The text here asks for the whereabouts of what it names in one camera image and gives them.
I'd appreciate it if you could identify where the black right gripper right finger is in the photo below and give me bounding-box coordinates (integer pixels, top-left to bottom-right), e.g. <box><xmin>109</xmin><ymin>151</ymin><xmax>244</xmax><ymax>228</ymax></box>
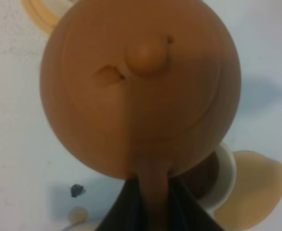
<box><xmin>164</xmin><ymin>177</ymin><xmax>224</xmax><ymax>231</ymax></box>

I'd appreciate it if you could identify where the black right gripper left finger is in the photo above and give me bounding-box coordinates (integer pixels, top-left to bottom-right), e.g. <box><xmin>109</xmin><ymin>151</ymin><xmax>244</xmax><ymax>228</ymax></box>
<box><xmin>96</xmin><ymin>175</ymin><xmax>153</xmax><ymax>231</ymax></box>

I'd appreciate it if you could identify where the brown clay teapot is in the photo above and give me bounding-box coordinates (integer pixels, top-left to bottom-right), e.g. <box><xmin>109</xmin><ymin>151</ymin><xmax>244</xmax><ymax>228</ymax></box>
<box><xmin>40</xmin><ymin>0</ymin><xmax>241</xmax><ymax>231</ymax></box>

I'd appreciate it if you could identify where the white teacup with tea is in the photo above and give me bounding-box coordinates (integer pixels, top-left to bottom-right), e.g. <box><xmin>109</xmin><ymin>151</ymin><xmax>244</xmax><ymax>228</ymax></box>
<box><xmin>181</xmin><ymin>143</ymin><xmax>236</xmax><ymax>214</ymax></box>

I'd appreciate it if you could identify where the spilled tea puddle back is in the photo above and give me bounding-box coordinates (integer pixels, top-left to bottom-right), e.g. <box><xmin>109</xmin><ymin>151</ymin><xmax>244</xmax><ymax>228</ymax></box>
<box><xmin>214</xmin><ymin>151</ymin><xmax>282</xmax><ymax>231</ymax></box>

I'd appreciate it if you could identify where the orange coaster under front cup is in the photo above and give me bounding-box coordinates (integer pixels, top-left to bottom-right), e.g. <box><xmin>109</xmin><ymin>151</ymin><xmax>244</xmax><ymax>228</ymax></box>
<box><xmin>21</xmin><ymin>0</ymin><xmax>61</xmax><ymax>36</ymax></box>

